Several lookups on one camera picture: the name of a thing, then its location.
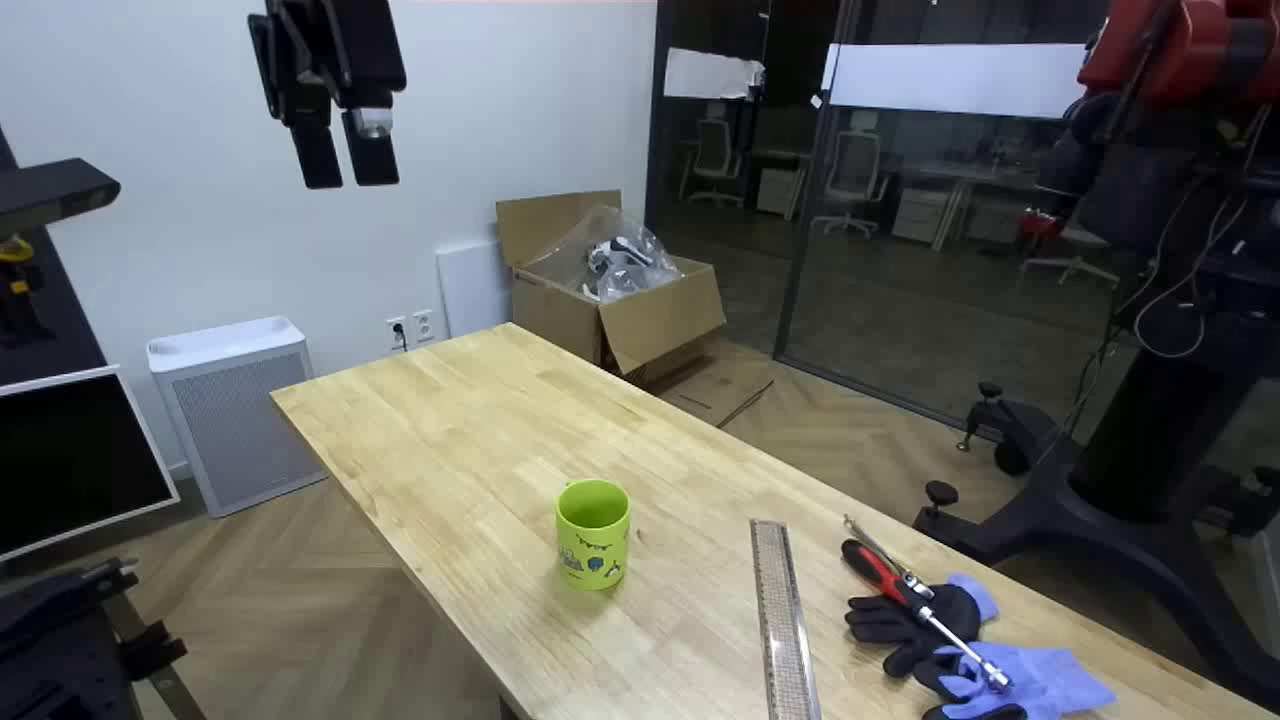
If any clear plastic bag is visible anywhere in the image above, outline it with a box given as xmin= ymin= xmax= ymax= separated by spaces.
xmin=526 ymin=203 xmax=684 ymax=305

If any white air purifier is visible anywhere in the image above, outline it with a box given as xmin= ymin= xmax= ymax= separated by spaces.
xmin=142 ymin=313 xmax=327 ymax=521

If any red robot on black pedestal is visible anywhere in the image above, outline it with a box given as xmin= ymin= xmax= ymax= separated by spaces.
xmin=913 ymin=0 xmax=1280 ymax=713

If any black and blue work glove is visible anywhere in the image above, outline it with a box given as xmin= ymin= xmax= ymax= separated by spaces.
xmin=913 ymin=639 xmax=1122 ymax=720
xmin=841 ymin=574 xmax=1005 ymax=682

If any grey office chair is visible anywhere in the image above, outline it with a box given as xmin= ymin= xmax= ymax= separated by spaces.
xmin=814 ymin=128 xmax=896 ymax=246

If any white wall outlet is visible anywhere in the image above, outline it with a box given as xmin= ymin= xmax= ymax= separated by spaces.
xmin=385 ymin=305 xmax=441 ymax=355

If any black monitor with white frame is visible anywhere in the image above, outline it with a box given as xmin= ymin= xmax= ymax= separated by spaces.
xmin=0 ymin=365 xmax=186 ymax=567

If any green mug with print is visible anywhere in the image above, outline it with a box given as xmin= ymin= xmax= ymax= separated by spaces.
xmin=551 ymin=477 xmax=637 ymax=598

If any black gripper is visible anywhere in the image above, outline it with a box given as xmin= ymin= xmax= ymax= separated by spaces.
xmin=243 ymin=0 xmax=413 ymax=194

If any white panel against wall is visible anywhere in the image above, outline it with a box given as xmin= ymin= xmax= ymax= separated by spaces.
xmin=433 ymin=236 xmax=513 ymax=345

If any red handled screwdriver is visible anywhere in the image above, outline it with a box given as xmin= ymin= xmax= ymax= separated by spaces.
xmin=841 ymin=513 xmax=1018 ymax=697

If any open cardboard box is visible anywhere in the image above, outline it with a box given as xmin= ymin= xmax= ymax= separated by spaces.
xmin=494 ymin=189 xmax=731 ymax=379

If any long metal ruler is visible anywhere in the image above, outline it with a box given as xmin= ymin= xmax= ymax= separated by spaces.
xmin=745 ymin=518 xmax=823 ymax=720

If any black stand with clamps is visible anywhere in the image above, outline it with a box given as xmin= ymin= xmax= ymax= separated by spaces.
xmin=0 ymin=555 xmax=210 ymax=720

